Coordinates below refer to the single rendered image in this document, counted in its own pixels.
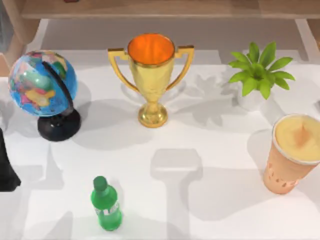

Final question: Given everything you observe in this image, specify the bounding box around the green plant in white pot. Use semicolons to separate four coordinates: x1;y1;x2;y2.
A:
227;41;296;112

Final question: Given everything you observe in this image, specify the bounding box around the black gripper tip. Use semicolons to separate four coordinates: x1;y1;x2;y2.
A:
0;127;22;193

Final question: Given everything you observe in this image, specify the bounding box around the orange paper cup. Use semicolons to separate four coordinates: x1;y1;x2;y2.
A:
262;113;320;195

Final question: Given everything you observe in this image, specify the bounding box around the green bottle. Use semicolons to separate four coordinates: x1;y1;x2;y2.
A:
90;175;124;232

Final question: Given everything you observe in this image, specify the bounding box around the blue globe on black stand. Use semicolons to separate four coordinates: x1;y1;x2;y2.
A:
7;50;83;143

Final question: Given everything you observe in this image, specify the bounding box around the gold trophy cup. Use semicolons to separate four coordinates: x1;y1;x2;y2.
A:
107;33;195;129

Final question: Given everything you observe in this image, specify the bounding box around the wooden open shelf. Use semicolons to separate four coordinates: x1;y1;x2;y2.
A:
0;0;320;77

